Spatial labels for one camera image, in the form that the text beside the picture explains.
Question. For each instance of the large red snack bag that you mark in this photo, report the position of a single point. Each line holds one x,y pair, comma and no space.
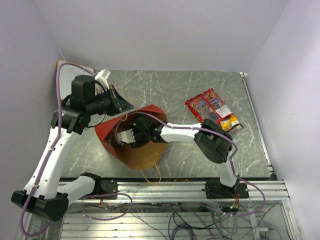
209,105

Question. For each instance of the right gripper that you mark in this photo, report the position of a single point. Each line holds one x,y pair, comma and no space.
137,142

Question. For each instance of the small whiteboard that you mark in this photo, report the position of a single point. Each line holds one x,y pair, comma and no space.
67,74

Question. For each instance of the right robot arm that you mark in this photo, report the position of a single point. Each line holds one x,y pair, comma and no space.
215,143

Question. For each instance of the red paper bag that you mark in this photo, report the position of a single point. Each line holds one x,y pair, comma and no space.
139,159

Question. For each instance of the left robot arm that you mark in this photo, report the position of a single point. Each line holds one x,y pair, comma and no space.
42,196

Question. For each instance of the aluminium frame rail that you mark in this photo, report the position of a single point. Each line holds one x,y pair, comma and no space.
170,191

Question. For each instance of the brown chocolate bar wrapper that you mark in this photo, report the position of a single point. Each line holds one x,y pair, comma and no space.
234,127

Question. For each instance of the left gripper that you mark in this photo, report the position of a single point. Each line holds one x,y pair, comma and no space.
119,103

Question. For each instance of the yellow candy packet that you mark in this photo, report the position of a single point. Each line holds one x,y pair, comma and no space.
229,122

